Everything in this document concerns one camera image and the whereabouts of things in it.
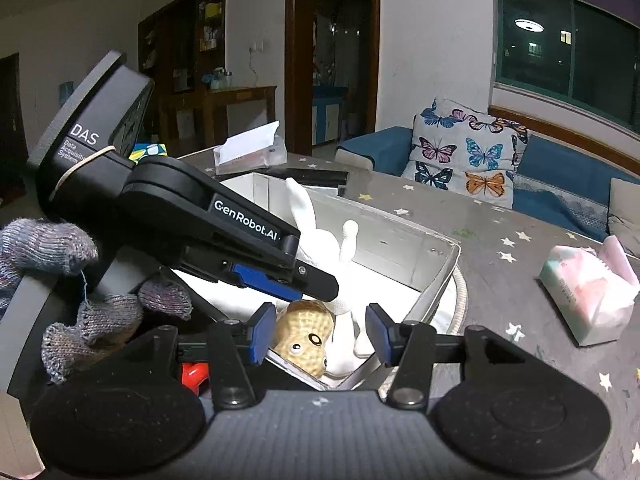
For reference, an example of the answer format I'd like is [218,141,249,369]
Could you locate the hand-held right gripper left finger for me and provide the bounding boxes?
[131,302,278,409]

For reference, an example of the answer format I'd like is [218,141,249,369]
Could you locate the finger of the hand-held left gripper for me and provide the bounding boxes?
[172,254,342,304]

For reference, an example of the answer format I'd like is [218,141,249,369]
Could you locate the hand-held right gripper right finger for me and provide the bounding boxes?
[365,303,540,409]

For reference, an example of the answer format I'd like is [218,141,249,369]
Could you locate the tan peanut toy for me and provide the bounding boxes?
[270,300,337,379]

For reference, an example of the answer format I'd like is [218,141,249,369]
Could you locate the white plush rabbit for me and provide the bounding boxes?
[285,177,382,379]

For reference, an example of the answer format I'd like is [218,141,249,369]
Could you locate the red round toy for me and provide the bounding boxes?
[180,362,209,394]

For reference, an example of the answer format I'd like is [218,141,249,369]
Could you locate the white and grey storage box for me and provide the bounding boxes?
[200,172,469,394]

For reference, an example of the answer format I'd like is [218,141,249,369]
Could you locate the person's left hand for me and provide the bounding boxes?
[0,217,194,386]

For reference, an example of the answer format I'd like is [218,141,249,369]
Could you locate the blue and yellow tissue box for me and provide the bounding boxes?
[129,142,167,163]

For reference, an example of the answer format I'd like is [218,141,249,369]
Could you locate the tan rubber band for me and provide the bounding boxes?
[54,146,117,197]

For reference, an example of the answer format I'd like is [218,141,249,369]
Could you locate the clear box with white paper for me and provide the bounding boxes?
[214,121,289,177]

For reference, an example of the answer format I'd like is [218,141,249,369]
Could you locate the black slim remote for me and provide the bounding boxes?
[262,167,349,191]

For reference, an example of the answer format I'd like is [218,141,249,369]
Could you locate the wooden side table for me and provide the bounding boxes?
[160,85,278,161]

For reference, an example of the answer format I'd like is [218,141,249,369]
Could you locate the blue glass jars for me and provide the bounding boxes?
[202,69,235,92]

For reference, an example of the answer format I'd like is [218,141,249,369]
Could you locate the grey star tablecloth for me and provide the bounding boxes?
[170,152,640,480]

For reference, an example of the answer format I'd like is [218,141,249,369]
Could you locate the wooden bookshelf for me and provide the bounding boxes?
[137,0,228,97]

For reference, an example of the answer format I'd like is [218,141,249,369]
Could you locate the butterfly print pillow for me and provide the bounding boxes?
[400,97,530,211]

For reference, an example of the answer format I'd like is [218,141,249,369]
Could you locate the pastel tissue pack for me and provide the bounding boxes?
[537,235,640,348]

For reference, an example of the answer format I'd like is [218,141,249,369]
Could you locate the blue sofa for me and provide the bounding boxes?
[335,125,640,246]

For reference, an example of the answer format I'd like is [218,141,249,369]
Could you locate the grey pillow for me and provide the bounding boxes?
[607,177,640,257]

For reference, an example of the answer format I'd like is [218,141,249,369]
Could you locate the dark window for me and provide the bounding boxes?
[492,0,640,137]

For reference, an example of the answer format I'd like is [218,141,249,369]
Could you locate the wooden door frame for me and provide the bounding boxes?
[285,0,382,150]

